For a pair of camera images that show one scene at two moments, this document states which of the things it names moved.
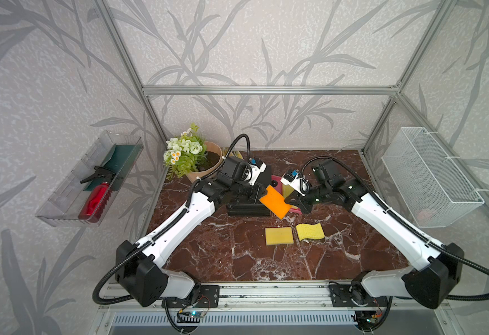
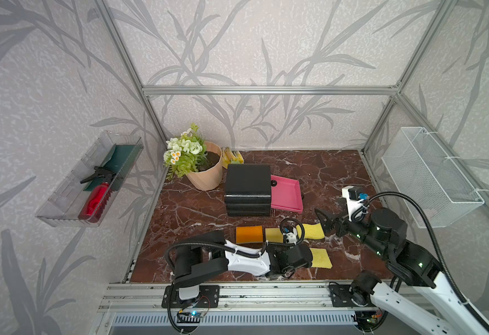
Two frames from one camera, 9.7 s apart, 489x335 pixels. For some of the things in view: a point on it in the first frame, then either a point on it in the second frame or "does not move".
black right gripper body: x=316 y=195 → x=359 y=231
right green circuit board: x=366 y=319 does not move
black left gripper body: x=243 y=190 → x=290 y=270
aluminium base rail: x=117 y=297 does not move
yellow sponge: x=287 y=190 → x=320 y=258
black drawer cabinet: x=258 y=208 does not move
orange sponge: x=275 y=202 → x=249 y=234
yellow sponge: x=278 y=236 does not move
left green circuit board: x=192 y=317 does not move
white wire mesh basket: x=433 y=192 does not move
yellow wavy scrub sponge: x=310 y=231 does not move
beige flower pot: x=213 y=157 does not move
